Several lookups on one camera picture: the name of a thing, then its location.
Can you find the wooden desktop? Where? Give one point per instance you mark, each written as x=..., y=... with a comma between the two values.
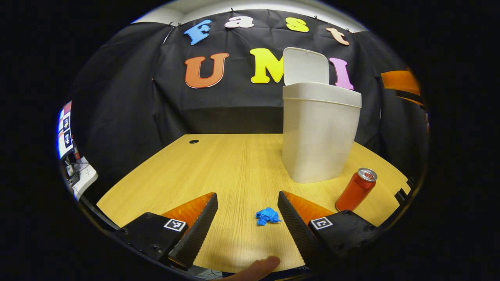
x=218, y=171

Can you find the computer monitor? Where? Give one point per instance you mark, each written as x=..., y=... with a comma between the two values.
x=65, y=132

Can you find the blue paper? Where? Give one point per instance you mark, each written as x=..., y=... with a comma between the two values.
x=266, y=216

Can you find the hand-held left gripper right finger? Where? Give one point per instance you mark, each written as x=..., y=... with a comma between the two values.
x=299, y=230

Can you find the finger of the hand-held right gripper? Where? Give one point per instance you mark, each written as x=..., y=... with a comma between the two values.
x=410, y=99
x=400, y=82

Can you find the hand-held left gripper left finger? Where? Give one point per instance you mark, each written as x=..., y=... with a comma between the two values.
x=197, y=234

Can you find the black desk edge clamp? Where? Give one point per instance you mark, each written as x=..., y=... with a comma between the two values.
x=410, y=182
x=400, y=194

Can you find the black backdrop cloth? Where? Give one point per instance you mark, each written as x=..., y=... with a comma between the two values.
x=129, y=97

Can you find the red pop can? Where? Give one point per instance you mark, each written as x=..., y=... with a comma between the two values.
x=353, y=191

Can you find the white desktop garbage bin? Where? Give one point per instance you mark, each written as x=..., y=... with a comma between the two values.
x=316, y=132

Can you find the white side table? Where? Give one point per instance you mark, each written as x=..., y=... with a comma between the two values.
x=86, y=177

